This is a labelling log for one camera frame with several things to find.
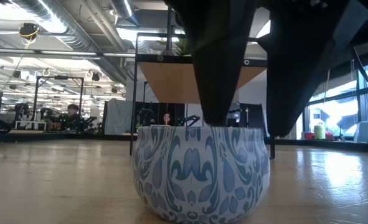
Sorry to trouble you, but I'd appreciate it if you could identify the green artificial plant white pot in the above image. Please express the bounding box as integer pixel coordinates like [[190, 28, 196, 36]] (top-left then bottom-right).
[[174, 37, 193, 57]]

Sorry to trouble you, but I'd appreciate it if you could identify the black aluminium table frame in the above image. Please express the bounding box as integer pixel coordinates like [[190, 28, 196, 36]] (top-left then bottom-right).
[[0, 130, 368, 154]]

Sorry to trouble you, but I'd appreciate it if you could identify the dark wall monitor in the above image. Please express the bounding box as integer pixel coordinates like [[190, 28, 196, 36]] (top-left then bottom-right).
[[229, 102, 242, 121]]

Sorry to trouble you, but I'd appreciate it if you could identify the pale office chair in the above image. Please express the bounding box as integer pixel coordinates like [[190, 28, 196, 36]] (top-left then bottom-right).
[[353, 120, 368, 144]]

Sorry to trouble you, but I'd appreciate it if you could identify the large glass window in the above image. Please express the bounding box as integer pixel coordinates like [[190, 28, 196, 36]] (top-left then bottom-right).
[[301, 58, 368, 139]]

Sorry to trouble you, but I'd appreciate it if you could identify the black yellow ceiling cord reel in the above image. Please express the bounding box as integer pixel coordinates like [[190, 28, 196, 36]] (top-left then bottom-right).
[[17, 22, 40, 41]]

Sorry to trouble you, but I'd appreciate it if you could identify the black background rig frame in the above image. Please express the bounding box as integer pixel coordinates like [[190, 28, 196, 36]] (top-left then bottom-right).
[[32, 75, 85, 125]]

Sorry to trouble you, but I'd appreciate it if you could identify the wooden shelf black metal frame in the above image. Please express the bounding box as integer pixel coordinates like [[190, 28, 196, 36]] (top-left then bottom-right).
[[129, 32, 275, 160]]

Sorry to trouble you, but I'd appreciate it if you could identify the silver spiral ceiling duct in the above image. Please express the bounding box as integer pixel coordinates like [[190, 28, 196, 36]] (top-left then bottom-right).
[[108, 0, 138, 26]]

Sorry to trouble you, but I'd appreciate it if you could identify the long ceiling light strip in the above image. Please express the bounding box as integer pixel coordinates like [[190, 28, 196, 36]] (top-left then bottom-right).
[[0, 47, 136, 59]]

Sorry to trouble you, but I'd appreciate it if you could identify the black metal candlestick holder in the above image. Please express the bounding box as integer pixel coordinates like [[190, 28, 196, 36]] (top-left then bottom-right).
[[161, 6, 180, 57]]

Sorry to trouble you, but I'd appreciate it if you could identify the yellow green bottle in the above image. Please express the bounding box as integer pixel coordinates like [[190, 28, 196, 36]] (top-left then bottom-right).
[[313, 123, 326, 141]]

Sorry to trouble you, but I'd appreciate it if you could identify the grey partition panel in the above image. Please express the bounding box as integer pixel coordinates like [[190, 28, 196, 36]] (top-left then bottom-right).
[[104, 98, 134, 135]]

